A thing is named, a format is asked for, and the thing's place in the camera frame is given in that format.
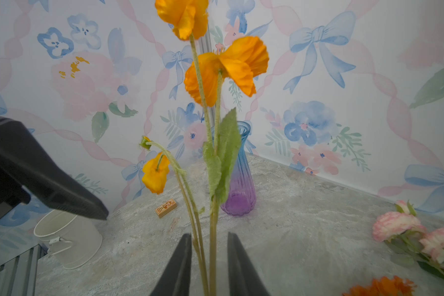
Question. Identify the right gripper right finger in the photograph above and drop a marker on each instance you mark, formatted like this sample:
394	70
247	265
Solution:
243	278

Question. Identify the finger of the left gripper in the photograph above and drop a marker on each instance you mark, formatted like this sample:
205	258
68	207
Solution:
26	170

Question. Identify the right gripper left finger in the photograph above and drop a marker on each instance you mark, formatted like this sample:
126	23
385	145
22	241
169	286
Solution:
176	278

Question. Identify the yellow poppy flower stem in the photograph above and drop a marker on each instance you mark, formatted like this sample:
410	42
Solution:
242	61

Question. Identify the pink rose stem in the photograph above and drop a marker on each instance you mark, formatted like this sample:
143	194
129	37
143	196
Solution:
403	232

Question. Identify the blue purple glass vase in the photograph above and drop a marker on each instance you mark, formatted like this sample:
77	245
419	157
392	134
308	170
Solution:
242	196

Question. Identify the small wooden block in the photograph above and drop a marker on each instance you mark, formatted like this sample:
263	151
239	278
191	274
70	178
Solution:
166	208

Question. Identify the cream white cup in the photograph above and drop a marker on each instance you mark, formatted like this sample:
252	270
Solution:
71	239

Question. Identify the orange marigold flower stem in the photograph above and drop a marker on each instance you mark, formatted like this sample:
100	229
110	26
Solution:
385	287

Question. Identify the aluminium rail frame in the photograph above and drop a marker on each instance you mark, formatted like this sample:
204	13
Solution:
18	276

